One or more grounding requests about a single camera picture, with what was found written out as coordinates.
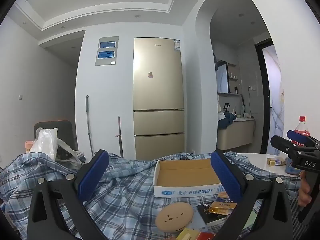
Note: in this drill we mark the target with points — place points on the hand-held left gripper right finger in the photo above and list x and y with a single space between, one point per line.
225 177

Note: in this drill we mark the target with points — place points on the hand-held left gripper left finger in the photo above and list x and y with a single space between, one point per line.
92 175

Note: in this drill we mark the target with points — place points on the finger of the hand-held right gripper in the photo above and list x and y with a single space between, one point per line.
283 145
297 135

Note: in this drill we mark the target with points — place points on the gold and blue pack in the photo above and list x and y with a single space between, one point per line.
222 205

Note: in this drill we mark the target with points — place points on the shallow cardboard box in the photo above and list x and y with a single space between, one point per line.
185 175

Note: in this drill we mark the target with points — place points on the small black box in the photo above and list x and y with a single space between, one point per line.
203 212

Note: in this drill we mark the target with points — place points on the round beige tape roll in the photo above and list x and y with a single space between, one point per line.
172 217

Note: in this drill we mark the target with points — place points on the person's right hand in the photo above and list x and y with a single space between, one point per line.
303 192

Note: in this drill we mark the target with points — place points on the red iced tea bottle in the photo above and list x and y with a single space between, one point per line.
302 130

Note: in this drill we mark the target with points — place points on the gold snack packet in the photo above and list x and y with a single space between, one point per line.
276 161

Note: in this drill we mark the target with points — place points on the blue plaid shirt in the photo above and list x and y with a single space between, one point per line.
130 192

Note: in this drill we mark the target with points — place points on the beige vanity cabinet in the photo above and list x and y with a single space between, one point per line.
237 135

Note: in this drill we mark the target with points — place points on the frosted glass sliding door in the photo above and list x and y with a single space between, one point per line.
275 92

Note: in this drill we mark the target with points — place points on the grey chair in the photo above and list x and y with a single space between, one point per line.
65 130

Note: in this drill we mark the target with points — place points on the dark blue garment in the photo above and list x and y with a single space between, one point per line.
225 122

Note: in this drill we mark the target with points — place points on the clear plastic bag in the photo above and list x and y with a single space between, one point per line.
45 140

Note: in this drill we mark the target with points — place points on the yellow and red flat box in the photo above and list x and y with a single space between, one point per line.
192 235

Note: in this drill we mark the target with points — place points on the black phone stand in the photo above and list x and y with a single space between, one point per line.
227 107

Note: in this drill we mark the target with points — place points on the pink cup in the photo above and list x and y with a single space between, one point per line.
28 146

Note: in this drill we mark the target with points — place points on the cream plush toy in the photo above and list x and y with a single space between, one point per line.
219 107

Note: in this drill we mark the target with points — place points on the bathroom mirror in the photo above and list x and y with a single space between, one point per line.
222 77

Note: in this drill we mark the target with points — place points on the gold three-door refrigerator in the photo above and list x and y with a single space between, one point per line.
157 92

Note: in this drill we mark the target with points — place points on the refrigerator label sticker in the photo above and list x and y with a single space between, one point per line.
177 45

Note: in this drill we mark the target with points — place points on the bathroom wall socket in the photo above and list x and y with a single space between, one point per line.
252 88

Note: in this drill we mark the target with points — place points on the bathroom wall shelf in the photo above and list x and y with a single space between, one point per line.
233 80

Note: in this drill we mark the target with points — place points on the grey wall electrical panel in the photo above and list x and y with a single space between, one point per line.
107 51

